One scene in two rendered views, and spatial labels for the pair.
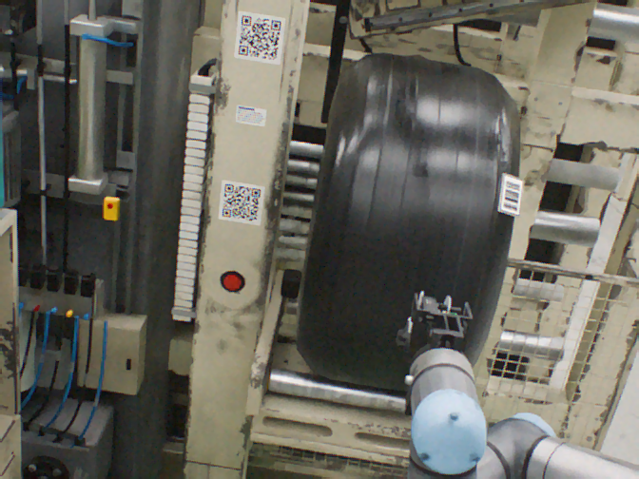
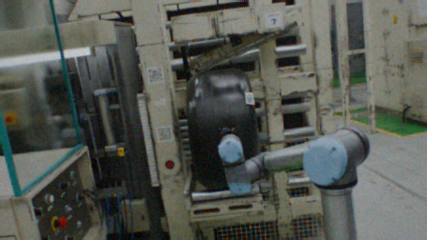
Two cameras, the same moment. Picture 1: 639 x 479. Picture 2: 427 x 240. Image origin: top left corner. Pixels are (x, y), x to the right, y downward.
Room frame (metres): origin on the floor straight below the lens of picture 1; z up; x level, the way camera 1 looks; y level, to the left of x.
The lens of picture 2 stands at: (-0.56, -0.16, 1.66)
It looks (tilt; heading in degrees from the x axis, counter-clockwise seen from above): 12 degrees down; 1
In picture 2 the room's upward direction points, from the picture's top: 7 degrees counter-clockwise
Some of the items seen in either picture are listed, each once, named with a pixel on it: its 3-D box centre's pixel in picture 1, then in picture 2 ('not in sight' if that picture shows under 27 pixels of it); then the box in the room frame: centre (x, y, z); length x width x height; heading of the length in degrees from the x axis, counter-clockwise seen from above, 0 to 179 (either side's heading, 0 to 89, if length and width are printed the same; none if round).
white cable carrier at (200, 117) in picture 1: (196, 202); (150, 140); (1.37, 0.22, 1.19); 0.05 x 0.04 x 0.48; 179
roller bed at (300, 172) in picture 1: (280, 192); (185, 141); (1.80, 0.09, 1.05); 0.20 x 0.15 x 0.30; 89
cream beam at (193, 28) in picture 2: not in sight; (229, 24); (1.71, -0.26, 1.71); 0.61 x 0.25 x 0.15; 89
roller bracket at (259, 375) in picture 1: (270, 336); (191, 186); (1.41, 0.05, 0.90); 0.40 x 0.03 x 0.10; 179
